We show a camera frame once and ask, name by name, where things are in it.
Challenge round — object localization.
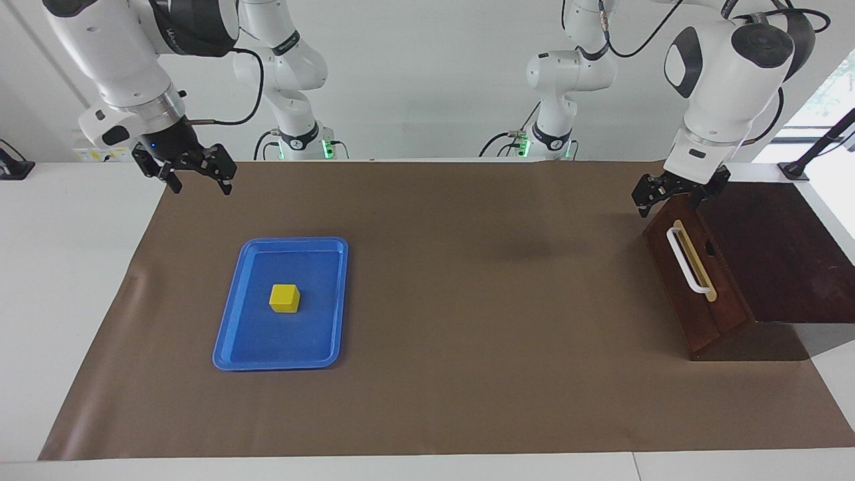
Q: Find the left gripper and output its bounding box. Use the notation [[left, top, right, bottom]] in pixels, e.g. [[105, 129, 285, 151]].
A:
[[631, 166, 731, 219]]

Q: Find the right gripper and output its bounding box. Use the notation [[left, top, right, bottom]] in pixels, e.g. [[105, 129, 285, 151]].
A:
[[132, 118, 238, 196]]

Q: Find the dark wooden drawer cabinet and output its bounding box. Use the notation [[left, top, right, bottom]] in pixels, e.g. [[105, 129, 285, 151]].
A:
[[643, 180, 855, 362]]

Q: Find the yellow block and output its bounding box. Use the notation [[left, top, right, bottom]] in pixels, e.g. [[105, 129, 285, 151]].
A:
[[269, 283, 301, 314]]

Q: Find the black stand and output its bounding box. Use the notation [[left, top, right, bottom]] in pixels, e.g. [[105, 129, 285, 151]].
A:
[[777, 107, 855, 182], [0, 138, 36, 181]]

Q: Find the blue plastic tray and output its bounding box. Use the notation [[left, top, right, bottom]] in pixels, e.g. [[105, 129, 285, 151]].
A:
[[212, 236, 349, 372]]

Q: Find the black cable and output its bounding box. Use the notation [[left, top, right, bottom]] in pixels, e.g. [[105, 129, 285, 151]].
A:
[[252, 129, 282, 162], [187, 47, 266, 128], [596, 0, 689, 59], [733, 6, 832, 35], [740, 87, 785, 145], [477, 130, 530, 159]]

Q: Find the wooden drawer with white handle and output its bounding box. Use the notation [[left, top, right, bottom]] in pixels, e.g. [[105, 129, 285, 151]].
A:
[[643, 194, 756, 361]]

